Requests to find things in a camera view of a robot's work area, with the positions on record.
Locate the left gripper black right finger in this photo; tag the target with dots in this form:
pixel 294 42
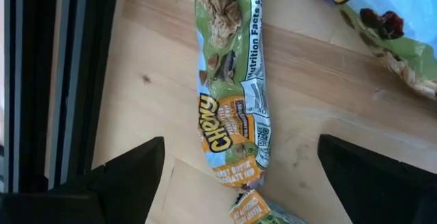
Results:
pixel 375 190

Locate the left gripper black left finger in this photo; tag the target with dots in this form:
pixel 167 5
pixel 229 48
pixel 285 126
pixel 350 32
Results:
pixel 102 196

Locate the peanut butter chocolate granola bar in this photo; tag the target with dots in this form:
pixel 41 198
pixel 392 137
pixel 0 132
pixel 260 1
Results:
pixel 249 210
pixel 228 80

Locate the dark blue raisin granola bar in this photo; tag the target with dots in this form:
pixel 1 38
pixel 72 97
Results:
pixel 392 19

